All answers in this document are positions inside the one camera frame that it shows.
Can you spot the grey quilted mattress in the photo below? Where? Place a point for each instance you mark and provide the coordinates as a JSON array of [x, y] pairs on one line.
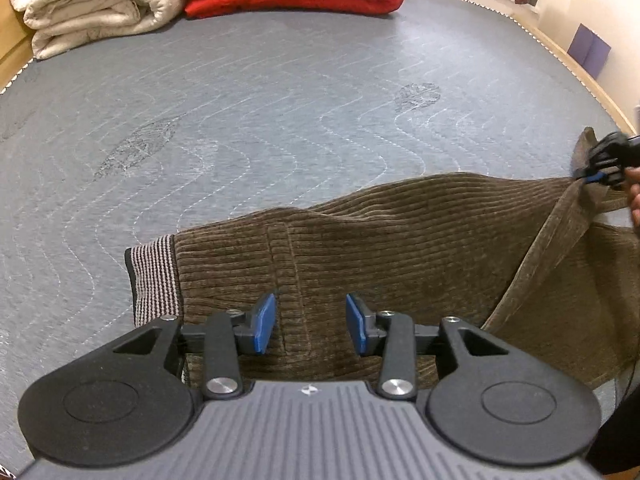
[[300, 85]]

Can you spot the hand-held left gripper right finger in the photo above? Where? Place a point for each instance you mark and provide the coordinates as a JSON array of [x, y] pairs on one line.
[[357, 322]]

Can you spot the purple paper sheet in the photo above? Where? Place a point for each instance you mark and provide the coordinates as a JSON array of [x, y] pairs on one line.
[[590, 50]]

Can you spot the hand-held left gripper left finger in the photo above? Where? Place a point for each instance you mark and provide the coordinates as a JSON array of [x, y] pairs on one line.
[[264, 322]]

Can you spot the cream fleece folded blanket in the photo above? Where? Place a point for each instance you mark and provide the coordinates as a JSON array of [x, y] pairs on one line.
[[95, 5]]

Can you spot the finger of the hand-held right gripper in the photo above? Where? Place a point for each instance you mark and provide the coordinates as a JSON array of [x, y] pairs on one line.
[[607, 146], [600, 177]]

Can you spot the person's right hand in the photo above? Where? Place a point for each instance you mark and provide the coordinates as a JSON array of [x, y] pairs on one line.
[[635, 200]]

